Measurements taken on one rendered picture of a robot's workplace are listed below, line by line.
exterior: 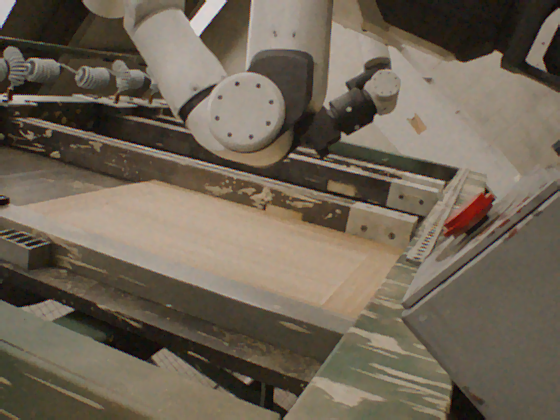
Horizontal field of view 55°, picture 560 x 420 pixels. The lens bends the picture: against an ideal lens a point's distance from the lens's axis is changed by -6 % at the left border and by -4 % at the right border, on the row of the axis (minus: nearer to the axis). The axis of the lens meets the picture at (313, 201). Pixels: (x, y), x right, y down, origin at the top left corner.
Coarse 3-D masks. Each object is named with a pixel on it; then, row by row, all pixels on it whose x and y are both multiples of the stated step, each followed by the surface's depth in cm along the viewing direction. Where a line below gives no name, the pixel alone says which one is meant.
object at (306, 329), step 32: (0, 224) 73; (32, 224) 72; (64, 224) 75; (64, 256) 70; (96, 256) 68; (128, 256) 68; (160, 256) 71; (128, 288) 67; (160, 288) 66; (192, 288) 64; (224, 288) 65; (256, 288) 67; (224, 320) 64; (256, 320) 62; (288, 320) 61; (320, 320) 61; (352, 320) 63; (320, 352) 60
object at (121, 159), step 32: (0, 96) 138; (0, 128) 133; (32, 128) 130; (64, 128) 131; (64, 160) 128; (96, 160) 125; (128, 160) 122; (160, 160) 119; (192, 160) 122; (224, 192) 116; (256, 192) 113; (288, 192) 111; (320, 192) 115; (320, 224) 110; (352, 224) 108; (384, 224) 106
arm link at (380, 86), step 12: (372, 72) 127; (384, 72) 122; (348, 84) 126; (360, 84) 127; (372, 84) 121; (384, 84) 121; (396, 84) 121; (360, 96) 123; (372, 96) 124; (384, 96) 121; (396, 96) 123; (360, 108) 122; (372, 108) 124; (384, 108) 126; (372, 120) 125
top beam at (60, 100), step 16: (16, 96) 151; (32, 96) 157; (64, 96) 172; (32, 112) 149; (48, 112) 155; (64, 112) 161; (80, 112) 168; (96, 112) 175; (80, 128) 170; (96, 128) 177
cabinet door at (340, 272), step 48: (96, 192) 101; (144, 192) 108; (192, 192) 116; (144, 240) 82; (192, 240) 87; (240, 240) 92; (288, 240) 97; (336, 240) 103; (288, 288) 76; (336, 288) 78
